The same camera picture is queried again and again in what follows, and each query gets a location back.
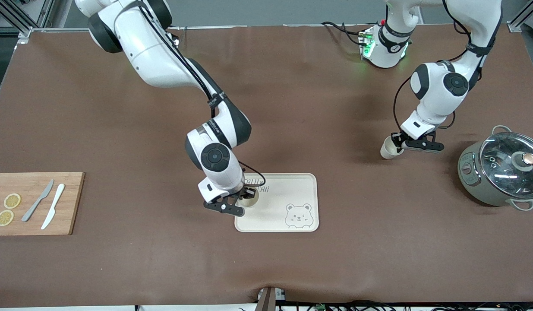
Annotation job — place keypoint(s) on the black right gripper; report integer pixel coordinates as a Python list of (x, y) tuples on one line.
[(245, 192)]

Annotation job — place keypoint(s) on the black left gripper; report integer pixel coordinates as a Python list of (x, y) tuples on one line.
[(397, 139)]

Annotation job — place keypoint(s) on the white paper cup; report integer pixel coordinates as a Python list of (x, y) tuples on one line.
[(253, 200), (388, 151)]

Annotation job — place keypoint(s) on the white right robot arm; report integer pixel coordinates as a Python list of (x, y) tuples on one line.
[(162, 56)]

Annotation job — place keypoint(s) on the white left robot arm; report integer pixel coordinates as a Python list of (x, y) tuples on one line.
[(439, 86)]

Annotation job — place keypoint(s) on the cream bear print tray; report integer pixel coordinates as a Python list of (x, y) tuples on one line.
[(283, 190)]

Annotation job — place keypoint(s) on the grey-green electric cooking pot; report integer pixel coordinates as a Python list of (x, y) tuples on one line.
[(473, 181)]

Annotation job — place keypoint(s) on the glass pot lid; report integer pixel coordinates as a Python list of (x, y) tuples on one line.
[(503, 172)]

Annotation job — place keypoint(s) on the wooden cutting board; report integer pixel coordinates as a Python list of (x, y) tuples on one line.
[(72, 203)]

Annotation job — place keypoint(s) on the white plastic knife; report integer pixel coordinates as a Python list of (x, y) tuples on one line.
[(53, 207)]

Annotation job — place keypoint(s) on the grey plastic knife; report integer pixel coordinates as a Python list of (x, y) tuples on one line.
[(36, 203)]

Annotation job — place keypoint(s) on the yellow lemon slice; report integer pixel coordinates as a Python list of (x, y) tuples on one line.
[(12, 201), (5, 218)]

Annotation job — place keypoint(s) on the metal table edge bracket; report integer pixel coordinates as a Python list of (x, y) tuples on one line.
[(267, 300)]

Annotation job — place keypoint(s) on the aluminium frame profile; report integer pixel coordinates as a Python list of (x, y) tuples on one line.
[(523, 19), (31, 17)]

